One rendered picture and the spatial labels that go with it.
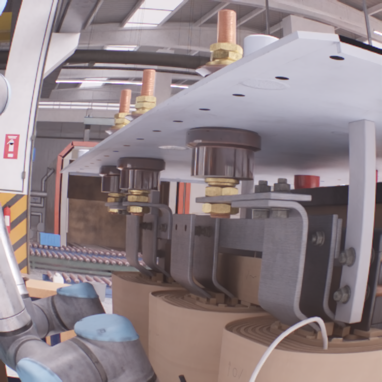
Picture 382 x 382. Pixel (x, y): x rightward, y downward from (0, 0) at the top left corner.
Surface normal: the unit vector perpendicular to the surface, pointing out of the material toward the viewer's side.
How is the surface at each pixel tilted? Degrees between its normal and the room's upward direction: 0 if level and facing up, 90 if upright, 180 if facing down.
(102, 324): 19
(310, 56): 180
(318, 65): 180
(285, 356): 90
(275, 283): 90
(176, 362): 90
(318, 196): 90
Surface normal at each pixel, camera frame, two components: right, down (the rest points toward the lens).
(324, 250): -0.95, -0.07
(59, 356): 0.07, -0.83
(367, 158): 0.29, -0.04
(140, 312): -0.59, -0.07
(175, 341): -0.85, -0.07
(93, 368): 0.58, -0.18
